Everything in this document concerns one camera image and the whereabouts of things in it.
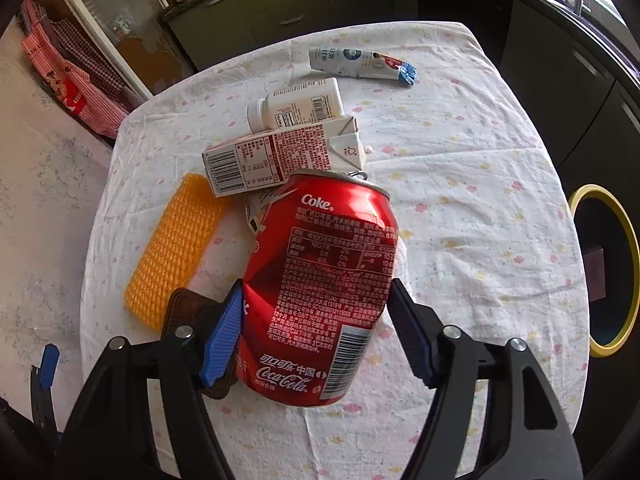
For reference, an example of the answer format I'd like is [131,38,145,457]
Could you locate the red Coca-Cola can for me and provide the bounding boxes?
[236,170,398,408]

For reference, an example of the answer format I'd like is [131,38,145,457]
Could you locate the yellow rimmed trash bin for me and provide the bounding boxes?
[568,184,639,359]

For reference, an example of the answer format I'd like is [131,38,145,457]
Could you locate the dark green kitchen cabinets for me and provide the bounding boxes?
[162,0,639,198]

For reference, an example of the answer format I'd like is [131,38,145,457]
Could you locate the brown leather wallet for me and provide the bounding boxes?
[160,287,238,400]

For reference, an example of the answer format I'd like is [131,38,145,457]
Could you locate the white floral tablecloth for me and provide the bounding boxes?
[79,22,589,479]

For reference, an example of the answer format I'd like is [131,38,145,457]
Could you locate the crumpled silver wrapper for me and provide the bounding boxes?
[245,193,272,235]

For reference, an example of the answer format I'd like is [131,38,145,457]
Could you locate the red white milk carton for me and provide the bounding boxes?
[202,116,366,197]

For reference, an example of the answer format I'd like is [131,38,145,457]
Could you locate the white plastic bottle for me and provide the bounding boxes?
[247,77,344,133]

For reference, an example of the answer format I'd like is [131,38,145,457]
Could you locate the red checkered apron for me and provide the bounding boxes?
[20,0,131,139]

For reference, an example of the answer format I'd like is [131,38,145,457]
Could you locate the white blue toothpaste tube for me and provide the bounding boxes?
[308,47,416,87]

